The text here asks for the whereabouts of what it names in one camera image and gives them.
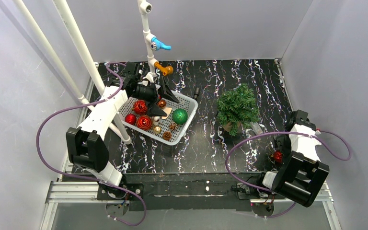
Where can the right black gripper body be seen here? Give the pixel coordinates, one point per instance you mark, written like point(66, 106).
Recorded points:
point(281, 147)

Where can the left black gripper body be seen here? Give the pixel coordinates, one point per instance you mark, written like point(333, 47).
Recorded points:
point(160, 95)

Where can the red patterned ornament ball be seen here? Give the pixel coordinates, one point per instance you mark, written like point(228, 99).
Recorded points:
point(140, 107)

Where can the white pvc pipe stand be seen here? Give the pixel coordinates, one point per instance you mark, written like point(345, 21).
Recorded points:
point(144, 9)

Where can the small green christmas tree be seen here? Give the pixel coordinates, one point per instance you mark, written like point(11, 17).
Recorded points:
point(237, 107)

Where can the blue pipe valve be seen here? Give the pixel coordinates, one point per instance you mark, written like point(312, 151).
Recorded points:
point(156, 45)

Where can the white plastic basket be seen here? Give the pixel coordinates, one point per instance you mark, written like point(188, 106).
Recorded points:
point(186, 102)

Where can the red glitter ornament ball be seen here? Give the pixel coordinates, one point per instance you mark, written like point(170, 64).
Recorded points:
point(277, 157)

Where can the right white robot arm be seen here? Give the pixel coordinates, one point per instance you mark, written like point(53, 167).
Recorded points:
point(301, 173)

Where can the thin white diagonal pole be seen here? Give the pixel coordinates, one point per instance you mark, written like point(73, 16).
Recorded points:
point(60, 63)

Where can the orange shiny ornament ball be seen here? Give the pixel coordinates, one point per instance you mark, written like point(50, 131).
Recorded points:
point(161, 103)

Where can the wooden heart ornament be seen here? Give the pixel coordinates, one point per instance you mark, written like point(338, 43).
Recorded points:
point(167, 111)

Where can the brown pine cone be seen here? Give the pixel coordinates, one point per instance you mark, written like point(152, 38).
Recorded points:
point(167, 135)

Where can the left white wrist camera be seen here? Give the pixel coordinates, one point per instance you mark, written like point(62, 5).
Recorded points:
point(149, 76)

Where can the orange pipe valve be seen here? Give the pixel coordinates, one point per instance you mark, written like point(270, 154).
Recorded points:
point(164, 70)

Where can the red shiny ornament ball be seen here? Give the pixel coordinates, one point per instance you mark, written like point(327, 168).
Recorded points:
point(131, 119)

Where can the thick white diagonal pole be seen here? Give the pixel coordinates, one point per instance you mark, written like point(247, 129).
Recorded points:
point(70, 23)

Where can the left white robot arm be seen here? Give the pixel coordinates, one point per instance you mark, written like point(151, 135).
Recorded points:
point(85, 143)

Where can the gold ornament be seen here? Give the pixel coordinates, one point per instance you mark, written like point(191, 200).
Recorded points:
point(157, 129)

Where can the frosted pine cone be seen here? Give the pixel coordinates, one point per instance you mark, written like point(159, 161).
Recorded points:
point(173, 126)

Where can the green glitter ornament ball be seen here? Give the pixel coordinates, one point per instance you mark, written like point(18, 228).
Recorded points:
point(179, 116)

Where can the aluminium frame rail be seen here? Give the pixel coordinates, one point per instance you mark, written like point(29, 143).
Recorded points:
point(62, 191)

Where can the black cylindrical marker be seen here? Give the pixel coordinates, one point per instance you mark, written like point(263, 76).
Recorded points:
point(196, 93)

